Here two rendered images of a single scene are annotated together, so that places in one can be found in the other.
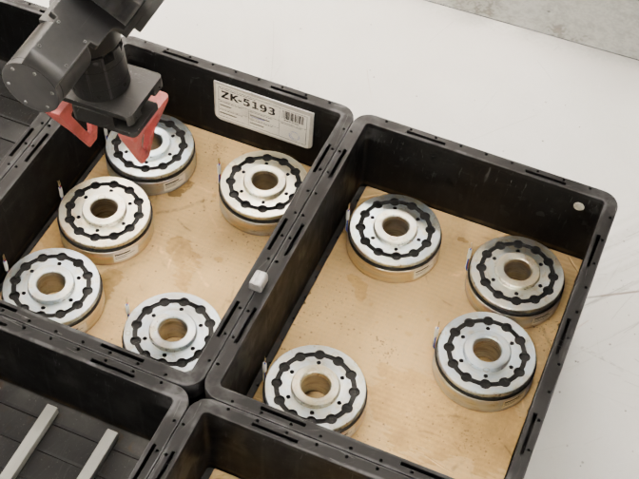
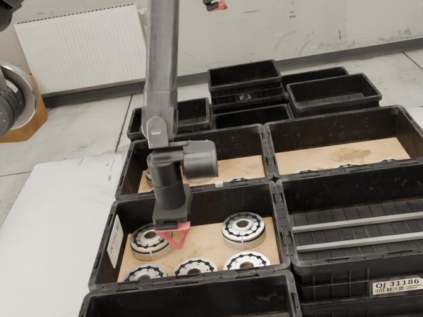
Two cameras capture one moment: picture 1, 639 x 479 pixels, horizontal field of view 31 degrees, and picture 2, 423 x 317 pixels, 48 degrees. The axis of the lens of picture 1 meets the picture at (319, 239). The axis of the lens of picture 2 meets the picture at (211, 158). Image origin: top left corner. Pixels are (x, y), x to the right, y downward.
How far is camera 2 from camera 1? 1.38 m
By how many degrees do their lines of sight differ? 75
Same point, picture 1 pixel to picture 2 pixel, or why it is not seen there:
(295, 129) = (119, 231)
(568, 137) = (53, 230)
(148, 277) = (215, 258)
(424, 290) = not seen: hidden behind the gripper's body
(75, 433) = (300, 241)
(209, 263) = (196, 245)
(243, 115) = (115, 251)
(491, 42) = not seen: outside the picture
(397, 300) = not seen: hidden behind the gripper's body
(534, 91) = (26, 247)
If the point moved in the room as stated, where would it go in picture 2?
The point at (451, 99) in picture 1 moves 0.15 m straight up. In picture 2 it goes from (36, 269) to (16, 228)
